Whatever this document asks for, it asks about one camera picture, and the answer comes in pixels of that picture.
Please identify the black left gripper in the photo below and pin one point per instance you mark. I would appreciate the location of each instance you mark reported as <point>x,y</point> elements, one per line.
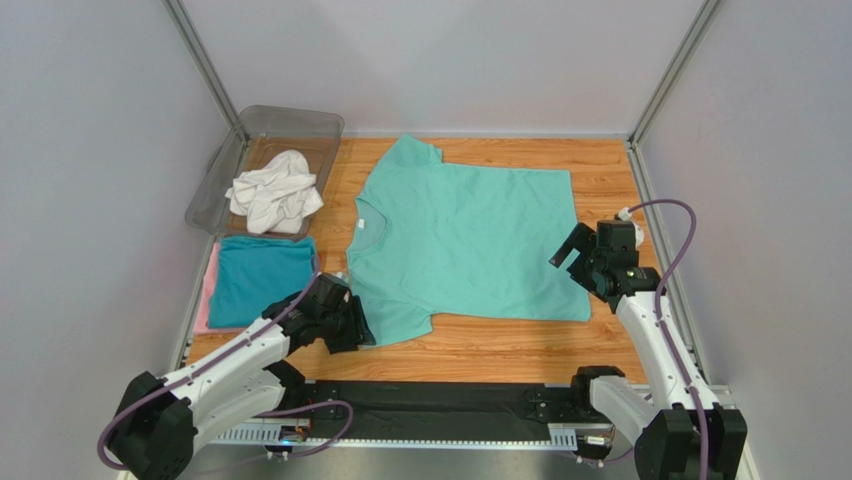
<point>357,326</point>

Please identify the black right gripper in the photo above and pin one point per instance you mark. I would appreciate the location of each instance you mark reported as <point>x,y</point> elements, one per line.
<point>579,253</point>

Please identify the teal green t shirt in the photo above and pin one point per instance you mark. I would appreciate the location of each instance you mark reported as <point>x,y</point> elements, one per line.
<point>433,237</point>

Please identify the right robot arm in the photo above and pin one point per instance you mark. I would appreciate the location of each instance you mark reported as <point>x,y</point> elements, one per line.
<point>681,430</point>

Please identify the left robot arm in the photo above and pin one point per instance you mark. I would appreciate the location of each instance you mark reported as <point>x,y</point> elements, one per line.
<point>163,421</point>

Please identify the folded dark teal t shirt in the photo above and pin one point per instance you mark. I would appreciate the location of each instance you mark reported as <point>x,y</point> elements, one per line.
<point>253,273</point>

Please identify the folded pink t shirt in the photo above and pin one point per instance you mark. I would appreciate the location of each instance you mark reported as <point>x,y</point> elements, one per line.
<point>206,293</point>

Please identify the crumpled white t shirt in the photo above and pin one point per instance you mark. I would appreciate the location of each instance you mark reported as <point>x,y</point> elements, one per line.
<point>277,198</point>

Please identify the clear plastic bin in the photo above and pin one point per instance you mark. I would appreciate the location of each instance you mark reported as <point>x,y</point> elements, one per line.
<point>260,134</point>

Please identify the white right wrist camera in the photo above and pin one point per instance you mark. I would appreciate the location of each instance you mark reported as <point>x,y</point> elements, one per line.
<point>625,214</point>

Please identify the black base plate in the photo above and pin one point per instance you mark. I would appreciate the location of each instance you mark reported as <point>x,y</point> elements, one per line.
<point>441,411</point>

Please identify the aluminium front rail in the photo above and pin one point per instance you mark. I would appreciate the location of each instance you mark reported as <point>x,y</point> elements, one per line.
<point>172,426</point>

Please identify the right aluminium frame post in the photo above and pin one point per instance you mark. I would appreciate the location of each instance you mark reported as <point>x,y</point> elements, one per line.
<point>698,28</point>

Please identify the aluminium frame post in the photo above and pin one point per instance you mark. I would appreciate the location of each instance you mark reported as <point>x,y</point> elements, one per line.
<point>698,28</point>
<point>184,25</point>

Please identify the left aluminium frame post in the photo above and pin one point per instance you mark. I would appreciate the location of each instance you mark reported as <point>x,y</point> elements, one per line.
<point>184,25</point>

